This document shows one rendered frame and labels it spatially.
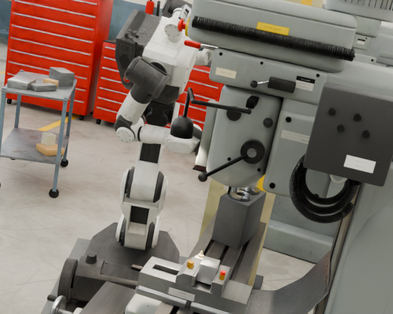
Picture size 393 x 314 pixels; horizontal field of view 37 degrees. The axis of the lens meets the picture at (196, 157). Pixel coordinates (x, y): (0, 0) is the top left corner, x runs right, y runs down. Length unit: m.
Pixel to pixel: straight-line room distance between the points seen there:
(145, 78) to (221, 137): 0.54
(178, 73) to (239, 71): 0.65
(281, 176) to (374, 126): 0.40
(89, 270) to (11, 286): 1.06
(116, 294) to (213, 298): 0.53
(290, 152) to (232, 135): 0.18
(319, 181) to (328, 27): 0.44
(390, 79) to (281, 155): 0.37
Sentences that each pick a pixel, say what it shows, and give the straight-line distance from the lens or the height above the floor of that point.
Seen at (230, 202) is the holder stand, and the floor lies 1.12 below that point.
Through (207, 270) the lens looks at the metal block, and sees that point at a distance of 1.83.
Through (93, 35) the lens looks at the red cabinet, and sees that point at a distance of 6.94.
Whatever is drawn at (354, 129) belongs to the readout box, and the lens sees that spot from 1.44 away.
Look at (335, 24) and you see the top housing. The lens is 1.65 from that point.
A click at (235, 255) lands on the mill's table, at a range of 2.25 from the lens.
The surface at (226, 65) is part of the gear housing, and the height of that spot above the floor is 1.69.
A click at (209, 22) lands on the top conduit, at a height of 1.80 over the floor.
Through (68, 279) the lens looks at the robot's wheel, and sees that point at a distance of 2.68.
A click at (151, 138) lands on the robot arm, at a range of 2.37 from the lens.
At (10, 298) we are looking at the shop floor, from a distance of 3.55.
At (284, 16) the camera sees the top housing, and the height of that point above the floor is 1.85.
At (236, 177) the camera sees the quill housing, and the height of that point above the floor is 1.36.
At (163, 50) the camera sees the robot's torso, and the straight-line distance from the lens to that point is 2.30.
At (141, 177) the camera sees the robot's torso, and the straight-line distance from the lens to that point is 2.54.
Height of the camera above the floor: 1.91
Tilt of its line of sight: 17 degrees down
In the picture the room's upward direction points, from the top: 11 degrees clockwise
